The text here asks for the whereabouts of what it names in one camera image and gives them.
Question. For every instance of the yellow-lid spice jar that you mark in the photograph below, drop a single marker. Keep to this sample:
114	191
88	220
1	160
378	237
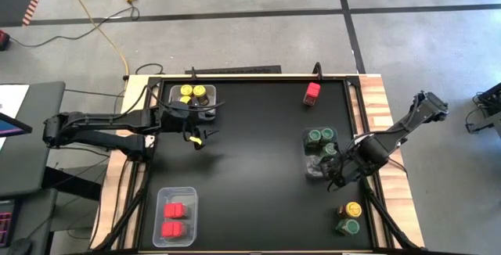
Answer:
185	99
353	209
199	90
186	89

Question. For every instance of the white paper sheet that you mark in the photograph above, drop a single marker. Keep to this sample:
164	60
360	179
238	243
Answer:
11	98

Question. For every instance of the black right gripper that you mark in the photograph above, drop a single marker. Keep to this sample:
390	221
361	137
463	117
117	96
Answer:
358	159

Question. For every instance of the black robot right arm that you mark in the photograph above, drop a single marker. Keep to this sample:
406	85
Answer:
403	128

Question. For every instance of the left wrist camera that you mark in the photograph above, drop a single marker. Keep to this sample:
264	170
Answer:
176	114

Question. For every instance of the black table frame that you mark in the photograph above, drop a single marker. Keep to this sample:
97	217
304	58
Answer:
235	78

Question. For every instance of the black flat bar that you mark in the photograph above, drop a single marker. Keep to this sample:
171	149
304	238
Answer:
235	70

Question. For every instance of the red-lid paprika tin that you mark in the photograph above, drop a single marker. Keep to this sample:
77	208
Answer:
174	210
313	90
172	229

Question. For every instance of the yellow tape marker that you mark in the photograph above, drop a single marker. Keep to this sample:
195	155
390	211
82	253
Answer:
195	140

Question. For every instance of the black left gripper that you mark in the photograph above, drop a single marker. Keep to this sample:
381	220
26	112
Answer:
192	122

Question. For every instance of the smoky grey transparent bin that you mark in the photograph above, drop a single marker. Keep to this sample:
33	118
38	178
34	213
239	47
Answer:
311	169

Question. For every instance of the red floor device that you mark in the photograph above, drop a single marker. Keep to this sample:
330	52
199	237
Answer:
3	40

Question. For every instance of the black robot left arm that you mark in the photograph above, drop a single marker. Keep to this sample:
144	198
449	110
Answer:
105	120

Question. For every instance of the clear plastic bin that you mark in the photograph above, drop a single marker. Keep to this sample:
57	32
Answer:
176	196

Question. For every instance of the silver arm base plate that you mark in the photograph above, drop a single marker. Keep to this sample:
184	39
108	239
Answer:
357	137
150	141

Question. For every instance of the tablet screen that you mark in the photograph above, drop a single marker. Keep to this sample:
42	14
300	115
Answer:
9	128

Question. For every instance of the grey side desk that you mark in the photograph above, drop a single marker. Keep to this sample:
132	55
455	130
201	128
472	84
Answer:
39	94

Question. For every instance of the backlit keyboard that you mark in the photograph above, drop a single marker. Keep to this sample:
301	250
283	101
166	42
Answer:
4	227

